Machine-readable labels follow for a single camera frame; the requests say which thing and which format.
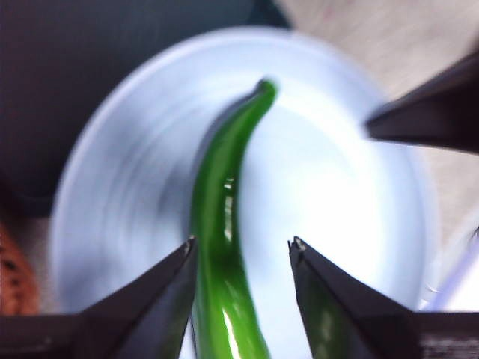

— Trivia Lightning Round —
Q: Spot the brown wicker basket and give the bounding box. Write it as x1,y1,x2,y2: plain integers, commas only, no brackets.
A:
0,219,41,316

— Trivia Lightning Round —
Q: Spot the blue round plate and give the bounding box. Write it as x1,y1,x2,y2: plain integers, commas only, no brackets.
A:
49,27,430,359

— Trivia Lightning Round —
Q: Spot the green pepper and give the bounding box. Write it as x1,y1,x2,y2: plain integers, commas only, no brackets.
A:
189,77,281,359

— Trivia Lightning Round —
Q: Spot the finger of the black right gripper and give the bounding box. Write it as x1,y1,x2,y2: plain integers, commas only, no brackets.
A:
364,51,479,154

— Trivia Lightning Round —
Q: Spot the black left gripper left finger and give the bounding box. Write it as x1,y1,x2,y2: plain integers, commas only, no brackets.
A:
0,235,198,359

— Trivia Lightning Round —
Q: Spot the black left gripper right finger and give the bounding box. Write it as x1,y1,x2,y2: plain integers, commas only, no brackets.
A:
287,235,479,359

